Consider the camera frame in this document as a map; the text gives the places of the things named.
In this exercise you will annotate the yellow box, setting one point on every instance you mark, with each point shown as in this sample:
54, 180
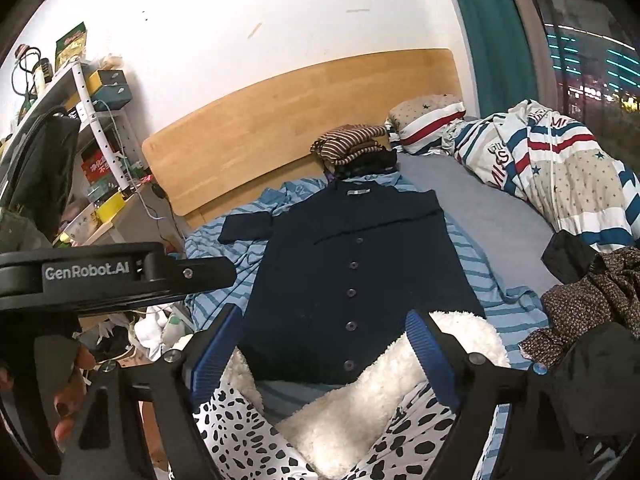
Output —
110, 208

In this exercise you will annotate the brown speckled garment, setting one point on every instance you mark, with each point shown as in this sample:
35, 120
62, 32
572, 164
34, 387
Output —
590, 305

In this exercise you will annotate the blue striped bed sheet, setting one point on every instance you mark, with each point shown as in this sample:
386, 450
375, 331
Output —
480, 280

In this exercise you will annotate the window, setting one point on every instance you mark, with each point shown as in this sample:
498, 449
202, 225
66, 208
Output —
590, 60

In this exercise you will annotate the wooden headboard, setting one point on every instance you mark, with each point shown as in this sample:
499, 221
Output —
300, 110

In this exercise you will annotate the teal box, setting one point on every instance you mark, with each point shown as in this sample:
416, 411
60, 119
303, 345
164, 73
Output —
114, 96

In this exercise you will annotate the person's left hand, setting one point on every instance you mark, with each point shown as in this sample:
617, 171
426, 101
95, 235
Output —
72, 395

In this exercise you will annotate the black charger plug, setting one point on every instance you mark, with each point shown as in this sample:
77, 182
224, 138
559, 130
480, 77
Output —
159, 190

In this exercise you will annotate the black hanging bag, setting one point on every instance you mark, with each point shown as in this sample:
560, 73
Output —
40, 175

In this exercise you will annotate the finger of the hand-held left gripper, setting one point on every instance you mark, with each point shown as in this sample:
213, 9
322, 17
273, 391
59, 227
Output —
200, 272

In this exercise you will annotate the star striped quilt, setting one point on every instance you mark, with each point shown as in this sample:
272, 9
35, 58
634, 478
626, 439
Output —
560, 175

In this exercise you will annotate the black folded garment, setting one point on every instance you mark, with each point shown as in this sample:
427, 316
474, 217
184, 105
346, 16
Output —
370, 165

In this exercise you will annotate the red box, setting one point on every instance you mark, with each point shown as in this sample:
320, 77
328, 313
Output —
97, 165

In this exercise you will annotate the small black garment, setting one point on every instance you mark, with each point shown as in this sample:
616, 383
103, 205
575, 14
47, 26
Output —
567, 257

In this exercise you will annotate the green packet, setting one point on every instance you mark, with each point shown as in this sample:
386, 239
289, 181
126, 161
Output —
70, 45

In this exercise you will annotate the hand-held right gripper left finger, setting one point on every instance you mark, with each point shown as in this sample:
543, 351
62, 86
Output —
215, 355

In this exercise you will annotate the star striped pillow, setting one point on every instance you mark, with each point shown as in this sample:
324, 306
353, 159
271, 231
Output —
425, 120

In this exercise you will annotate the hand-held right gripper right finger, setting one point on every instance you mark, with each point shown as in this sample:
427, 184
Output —
432, 355

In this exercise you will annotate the white shelf rack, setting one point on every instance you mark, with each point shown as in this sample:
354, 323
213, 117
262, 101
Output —
92, 110

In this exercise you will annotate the white leaf print cloth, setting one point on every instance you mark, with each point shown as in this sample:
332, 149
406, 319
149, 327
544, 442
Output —
160, 330

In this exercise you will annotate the navy button cardigan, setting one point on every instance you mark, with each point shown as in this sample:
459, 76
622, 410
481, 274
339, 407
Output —
350, 285

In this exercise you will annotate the brown striped folded garment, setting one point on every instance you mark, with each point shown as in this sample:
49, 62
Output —
350, 142

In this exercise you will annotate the white fleece spotted blanket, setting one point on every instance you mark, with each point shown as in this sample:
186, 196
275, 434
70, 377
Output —
350, 410

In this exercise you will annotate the teal curtain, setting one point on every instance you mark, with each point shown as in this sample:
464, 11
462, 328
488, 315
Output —
490, 35

